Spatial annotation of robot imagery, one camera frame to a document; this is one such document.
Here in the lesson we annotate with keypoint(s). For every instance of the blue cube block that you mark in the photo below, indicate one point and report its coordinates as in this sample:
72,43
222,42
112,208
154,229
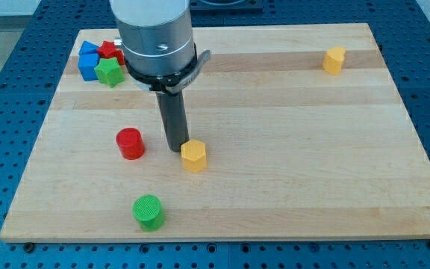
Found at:
86,66

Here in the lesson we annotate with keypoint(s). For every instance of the green star block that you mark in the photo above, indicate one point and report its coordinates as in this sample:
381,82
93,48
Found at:
109,72

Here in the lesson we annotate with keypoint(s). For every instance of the wooden board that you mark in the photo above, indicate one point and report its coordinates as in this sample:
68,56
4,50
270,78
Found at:
294,152

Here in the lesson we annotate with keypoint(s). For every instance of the red star block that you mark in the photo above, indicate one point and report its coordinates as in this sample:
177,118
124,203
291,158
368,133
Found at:
108,50

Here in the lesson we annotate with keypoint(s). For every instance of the yellow heart block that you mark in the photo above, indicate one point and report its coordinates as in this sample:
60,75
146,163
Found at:
334,59

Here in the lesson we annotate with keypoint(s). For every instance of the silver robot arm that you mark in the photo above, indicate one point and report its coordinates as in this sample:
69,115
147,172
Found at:
156,37

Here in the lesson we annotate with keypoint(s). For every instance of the green cylinder block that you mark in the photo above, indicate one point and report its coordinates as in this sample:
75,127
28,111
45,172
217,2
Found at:
148,212

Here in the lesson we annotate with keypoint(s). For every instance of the blue pentagon block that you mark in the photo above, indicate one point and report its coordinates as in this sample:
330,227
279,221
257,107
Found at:
88,48

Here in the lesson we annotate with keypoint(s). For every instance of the yellow hexagon block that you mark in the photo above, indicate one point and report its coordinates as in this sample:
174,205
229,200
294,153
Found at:
194,156

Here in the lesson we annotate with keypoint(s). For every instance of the red cylinder block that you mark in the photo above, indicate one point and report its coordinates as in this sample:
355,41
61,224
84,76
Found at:
130,143

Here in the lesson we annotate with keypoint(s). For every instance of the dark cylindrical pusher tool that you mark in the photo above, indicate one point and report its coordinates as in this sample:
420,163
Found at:
174,119

